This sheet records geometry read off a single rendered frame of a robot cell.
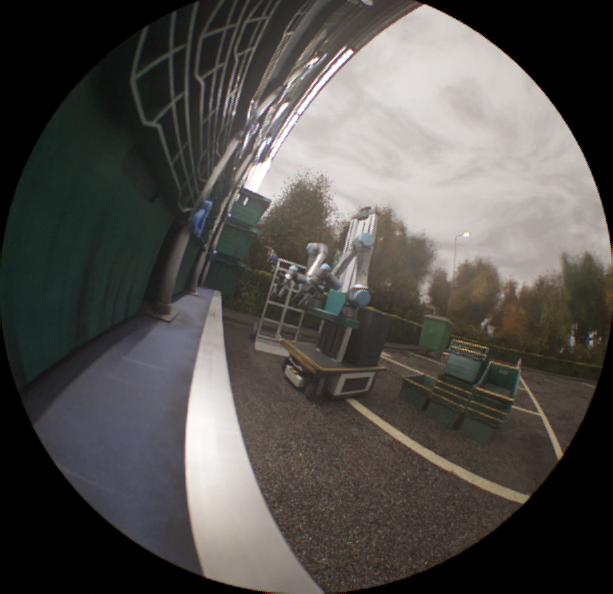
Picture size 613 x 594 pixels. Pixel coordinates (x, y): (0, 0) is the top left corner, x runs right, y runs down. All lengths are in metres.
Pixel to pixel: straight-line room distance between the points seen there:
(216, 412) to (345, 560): 0.76
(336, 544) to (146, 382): 0.79
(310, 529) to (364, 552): 0.22
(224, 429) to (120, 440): 0.09
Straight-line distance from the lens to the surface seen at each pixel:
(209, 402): 0.20
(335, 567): 0.83
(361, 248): 1.33
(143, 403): 0.18
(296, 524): 0.84
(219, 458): 0.15
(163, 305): 0.42
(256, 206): 1.48
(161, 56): 0.16
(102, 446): 0.15
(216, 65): 0.23
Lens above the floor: 0.77
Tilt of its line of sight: 4 degrees up
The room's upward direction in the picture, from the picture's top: 16 degrees clockwise
